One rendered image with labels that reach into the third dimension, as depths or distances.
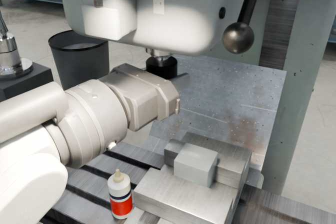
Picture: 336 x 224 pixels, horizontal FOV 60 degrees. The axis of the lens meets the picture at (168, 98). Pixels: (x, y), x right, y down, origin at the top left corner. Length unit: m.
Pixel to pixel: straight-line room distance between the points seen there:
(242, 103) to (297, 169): 1.46
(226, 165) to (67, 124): 0.31
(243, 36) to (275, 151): 0.68
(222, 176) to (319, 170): 1.75
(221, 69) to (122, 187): 0.43
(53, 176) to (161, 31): 0.18
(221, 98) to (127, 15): 0.54
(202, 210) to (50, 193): 0.24
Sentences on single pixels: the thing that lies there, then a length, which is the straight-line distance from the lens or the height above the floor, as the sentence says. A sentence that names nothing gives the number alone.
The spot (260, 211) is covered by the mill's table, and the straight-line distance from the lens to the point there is 0.65.
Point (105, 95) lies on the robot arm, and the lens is 0.34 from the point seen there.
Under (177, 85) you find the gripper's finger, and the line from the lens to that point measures 0.42.
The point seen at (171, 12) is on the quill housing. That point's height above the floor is 1.36.
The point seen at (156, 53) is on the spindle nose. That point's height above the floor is 1.28.
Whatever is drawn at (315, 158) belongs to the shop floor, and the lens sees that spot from 2.34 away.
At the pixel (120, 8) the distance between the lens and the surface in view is 0.29.
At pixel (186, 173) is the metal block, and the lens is 0.50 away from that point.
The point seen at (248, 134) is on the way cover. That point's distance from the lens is 0.79.
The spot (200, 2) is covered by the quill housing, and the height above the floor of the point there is 1.37.
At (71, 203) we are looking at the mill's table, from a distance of 0.65.
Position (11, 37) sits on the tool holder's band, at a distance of 0.71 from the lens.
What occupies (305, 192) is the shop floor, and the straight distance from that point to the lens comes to 2.07.
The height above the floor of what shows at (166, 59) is 1.27.
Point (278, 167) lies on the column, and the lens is 0.96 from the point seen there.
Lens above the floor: 1.44
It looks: 31 degrees down
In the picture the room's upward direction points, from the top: straight up
